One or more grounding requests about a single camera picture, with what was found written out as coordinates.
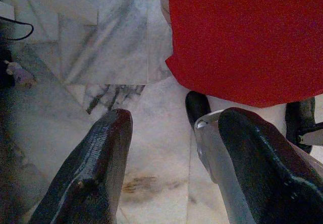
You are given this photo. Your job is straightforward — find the thin black floor cable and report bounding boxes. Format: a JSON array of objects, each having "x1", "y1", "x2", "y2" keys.
[{"x1": 0, "y1": 16, "x2": 35, "y2": 42}]

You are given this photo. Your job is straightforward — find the robot black foot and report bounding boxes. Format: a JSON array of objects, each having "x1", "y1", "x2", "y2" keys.
[
  {"x1": 285, "y1": 97, "x2": 316, "y2": 154},
  {"x1": 185, "y1": 90, "x2": 212, "y2": 130}
]

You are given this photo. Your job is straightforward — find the robot black right foot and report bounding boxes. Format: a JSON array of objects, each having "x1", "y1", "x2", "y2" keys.
[{"x1": 285, "y1": 97, "x2": 316, "y2": 154}]

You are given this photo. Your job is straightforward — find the robot black left foot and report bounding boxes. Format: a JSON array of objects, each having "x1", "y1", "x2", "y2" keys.
[{"x1": 185, "y1": 90, "x2": 212, "y2": 130}]

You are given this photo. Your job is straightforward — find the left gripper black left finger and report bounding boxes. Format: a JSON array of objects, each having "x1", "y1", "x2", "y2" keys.
[{"x1": 27, "y1": 108, "x2": 133, "y2": 224}]

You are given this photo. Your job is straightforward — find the red pillow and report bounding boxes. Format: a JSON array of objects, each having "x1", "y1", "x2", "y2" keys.
[{"x1": 165, "y1": 0, "x2": 323, "y2": 108}]

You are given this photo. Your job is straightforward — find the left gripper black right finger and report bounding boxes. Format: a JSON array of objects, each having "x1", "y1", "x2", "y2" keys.
[{"x1": 195, "y1": 107, "x2": 323, "y2": 224}]

